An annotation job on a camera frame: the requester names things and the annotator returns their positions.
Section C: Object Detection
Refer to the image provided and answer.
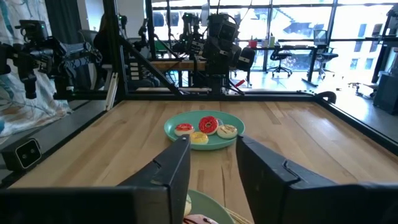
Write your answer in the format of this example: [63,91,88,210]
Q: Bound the pale blue round plate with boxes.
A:
[186,189,236,224]

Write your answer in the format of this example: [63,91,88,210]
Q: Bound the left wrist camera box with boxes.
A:
[217,21,239,41]

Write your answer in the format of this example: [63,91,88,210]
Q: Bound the white flat strips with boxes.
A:
[104,72,119,112]

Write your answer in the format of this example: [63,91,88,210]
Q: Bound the small pink chocolate-drizzled donut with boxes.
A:
[174,123,195,137]

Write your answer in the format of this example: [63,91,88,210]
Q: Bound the person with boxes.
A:
[93,14,109,63]

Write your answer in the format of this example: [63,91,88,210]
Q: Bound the black diagonal brace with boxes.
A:
[119,35,185,96]

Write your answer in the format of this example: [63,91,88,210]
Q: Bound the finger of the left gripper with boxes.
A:
[238,47,256,72]
[230,45,242,68]

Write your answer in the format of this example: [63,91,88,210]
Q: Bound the background robot arm with camera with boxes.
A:
[0,19,103,100]

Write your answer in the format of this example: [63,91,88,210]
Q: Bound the black office chair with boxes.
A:
[313,29,339,80]
[266,49,294,78]

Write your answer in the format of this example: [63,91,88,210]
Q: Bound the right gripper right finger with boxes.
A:
[235,135,340,224]

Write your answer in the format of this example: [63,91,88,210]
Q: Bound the large blue iced donut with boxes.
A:
[183,194,193,218]

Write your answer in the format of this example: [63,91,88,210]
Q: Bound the teal round plate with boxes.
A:
[164,110,246,151]

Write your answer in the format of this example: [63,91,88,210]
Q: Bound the black frame post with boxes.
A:
[103,0,129,101]

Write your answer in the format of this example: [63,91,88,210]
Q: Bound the black-legged desk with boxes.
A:
[248,45,326,88]

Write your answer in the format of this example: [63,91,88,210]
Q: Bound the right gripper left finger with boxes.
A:
[119,135,191,224]

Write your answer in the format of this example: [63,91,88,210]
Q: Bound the black curved handle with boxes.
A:
[315,90,338,105]

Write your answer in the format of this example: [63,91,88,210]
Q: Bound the small yellow iced donut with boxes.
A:
[189,131,210,146]

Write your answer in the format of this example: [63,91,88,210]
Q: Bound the wooden workbench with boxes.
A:
[149,58,208,72]

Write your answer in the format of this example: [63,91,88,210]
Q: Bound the black cabinet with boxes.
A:
[372,73,398,115]

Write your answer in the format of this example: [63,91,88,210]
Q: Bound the black table-level camera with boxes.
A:
[1,138,43,172]

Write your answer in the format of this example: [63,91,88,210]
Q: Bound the patterned white curtain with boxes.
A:
[0,0,72,138]

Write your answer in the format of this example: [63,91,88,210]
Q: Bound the small white iced donut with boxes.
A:
[216,124,239,139]

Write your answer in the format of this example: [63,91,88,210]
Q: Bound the small red sprinkled donut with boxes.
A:
[198,115,220,136]

